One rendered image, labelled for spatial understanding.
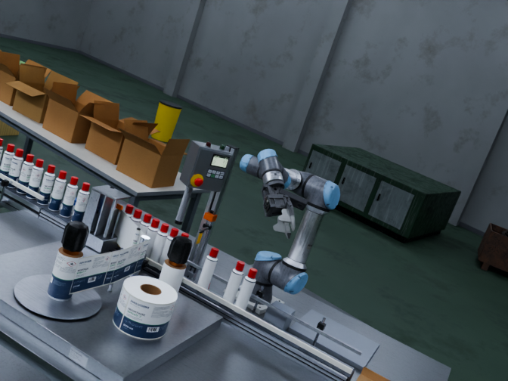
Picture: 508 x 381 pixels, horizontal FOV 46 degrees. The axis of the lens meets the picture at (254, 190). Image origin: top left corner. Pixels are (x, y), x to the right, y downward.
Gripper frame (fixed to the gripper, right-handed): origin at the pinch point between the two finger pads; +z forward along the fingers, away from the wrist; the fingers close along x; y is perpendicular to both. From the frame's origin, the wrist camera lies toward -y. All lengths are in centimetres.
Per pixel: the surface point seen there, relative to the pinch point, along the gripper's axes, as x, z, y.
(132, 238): -57, -33, 49
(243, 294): -50, 1, 6
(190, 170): -33, -51, 24
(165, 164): -160, -149, 8
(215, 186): -39, -47, 13
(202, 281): -59, -11, 21
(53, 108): -193, -229, 82
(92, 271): -32, -6, 68
